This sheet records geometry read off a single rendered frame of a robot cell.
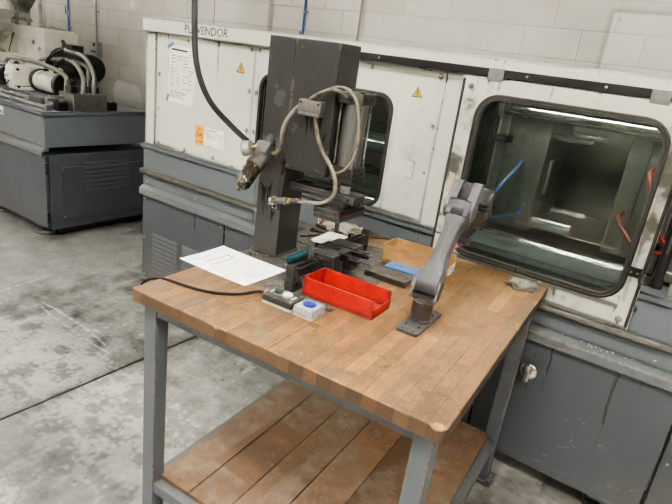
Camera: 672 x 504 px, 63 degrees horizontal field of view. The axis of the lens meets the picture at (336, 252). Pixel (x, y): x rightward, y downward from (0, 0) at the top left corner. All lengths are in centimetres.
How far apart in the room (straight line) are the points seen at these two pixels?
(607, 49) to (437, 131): 218
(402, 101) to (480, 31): 222
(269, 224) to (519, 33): 296
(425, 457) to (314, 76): 117
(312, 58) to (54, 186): 317
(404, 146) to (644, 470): 158
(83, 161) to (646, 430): 409
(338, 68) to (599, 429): 167
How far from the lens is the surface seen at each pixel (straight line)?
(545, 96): 217
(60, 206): 474
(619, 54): 431
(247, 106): 296
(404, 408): 126
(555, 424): 248
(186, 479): 204
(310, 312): 154
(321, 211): 179
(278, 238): 197
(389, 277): 189
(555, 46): 440
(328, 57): 179
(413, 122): 240
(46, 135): 457
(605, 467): 252
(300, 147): 185
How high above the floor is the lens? 160
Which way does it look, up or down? 19 degrees down
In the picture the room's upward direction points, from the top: 8 degrees clockwise
